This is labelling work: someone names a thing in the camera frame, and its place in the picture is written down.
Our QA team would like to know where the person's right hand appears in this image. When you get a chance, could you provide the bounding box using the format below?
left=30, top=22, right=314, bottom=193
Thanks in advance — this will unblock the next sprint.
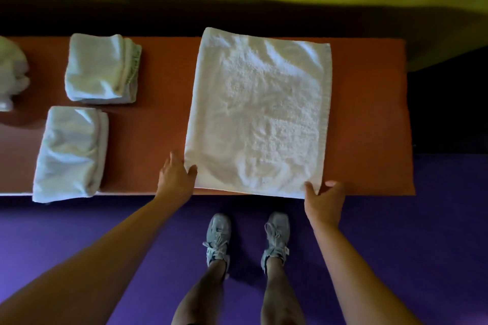
left=304, top=180, right=347, bottom=229

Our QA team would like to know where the person's left hand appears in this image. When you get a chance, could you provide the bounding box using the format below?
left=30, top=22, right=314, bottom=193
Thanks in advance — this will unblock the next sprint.
left=156, top=151, right=198, bottom=204

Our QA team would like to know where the large white towel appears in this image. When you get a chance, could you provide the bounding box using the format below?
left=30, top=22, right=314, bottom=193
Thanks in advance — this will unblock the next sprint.
left=184, top=27, right=333, bottom=200

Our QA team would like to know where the person's right forearm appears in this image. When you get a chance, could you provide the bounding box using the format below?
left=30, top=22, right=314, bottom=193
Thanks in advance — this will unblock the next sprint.
left=310, top=222, right=422, bottom=325

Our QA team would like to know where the person's left forearm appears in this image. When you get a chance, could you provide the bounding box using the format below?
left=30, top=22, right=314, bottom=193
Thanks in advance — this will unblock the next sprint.
left=0, top=196, right=180, bottom=325

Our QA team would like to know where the person's right grey sneaker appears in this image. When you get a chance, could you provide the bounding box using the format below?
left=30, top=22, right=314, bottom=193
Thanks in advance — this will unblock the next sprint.
left=261, top=211, right=291, bottom=272

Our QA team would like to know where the person's grey sneaker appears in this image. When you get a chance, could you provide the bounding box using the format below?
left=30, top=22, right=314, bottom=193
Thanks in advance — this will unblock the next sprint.
left=203, top=213, right=232, bottom=272
left=261, top=211, right=291, bottom=272

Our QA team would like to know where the person's left grey sneaker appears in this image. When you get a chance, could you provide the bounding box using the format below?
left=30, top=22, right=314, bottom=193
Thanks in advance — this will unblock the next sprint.
left=203, top=213, right=232, bottom=272

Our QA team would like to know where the orange table cover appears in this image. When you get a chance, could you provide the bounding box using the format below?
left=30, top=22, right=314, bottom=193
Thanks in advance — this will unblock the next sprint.
left=0, top=36, right=416, bottom=197

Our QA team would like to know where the person's right leg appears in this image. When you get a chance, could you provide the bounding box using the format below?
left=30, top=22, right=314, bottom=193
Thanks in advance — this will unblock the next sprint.
left=260, top=256, right=306, bottom=325

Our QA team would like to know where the person's leg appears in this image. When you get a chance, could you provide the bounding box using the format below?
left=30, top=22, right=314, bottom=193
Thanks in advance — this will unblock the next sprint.
left=171, top=258, right=229, bottom=325
left=260, top=256, right=306, bottom=325

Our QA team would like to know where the person's left leg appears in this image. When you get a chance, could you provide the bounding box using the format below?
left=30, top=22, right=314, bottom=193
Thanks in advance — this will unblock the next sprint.
left=171, top=258, right=229, bottom=325

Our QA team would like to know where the folded white towel green trim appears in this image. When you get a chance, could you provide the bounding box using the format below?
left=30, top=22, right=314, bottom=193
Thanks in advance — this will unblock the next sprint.
left=64, top=33, right=143, bottom=105

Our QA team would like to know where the crumpled white towel pile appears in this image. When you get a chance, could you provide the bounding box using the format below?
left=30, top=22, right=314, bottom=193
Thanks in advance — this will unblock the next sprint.
left=0, top=36, right=31, bottom=113

